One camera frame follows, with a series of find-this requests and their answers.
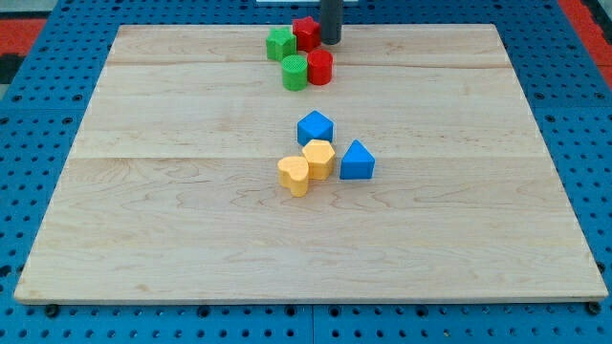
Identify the yellow heart block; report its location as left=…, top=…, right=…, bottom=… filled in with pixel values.
left=277, top=156, right=309, bottom=197

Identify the yellow hexagon block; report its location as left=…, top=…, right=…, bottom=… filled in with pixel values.
left=302, top=140, right=336, bottom=181

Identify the blue cube block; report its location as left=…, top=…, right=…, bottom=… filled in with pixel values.
left=296, top=111, right=334, bottom=146

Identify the blue triangle block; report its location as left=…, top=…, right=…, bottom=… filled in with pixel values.
left=339, top=140, right=376, bottom=180

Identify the green cylinder block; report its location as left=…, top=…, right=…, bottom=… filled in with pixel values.
left=281, top=54, right=308, bottom=91

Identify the red cylinder block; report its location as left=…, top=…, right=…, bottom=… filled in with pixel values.
left=307, top=50, right=334, bottom=86

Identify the green star block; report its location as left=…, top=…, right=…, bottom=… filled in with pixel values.
left=266, top=27, right=297, bottom=61

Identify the light wooden board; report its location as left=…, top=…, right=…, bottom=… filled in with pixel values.
left=14, top=24, right=608, bottom=305

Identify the red star block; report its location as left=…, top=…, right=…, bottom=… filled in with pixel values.
left=292, top=16, right=320, bottom=53

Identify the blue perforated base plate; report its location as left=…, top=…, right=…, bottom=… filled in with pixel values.
left=1, top=0, right=611, bottom=343

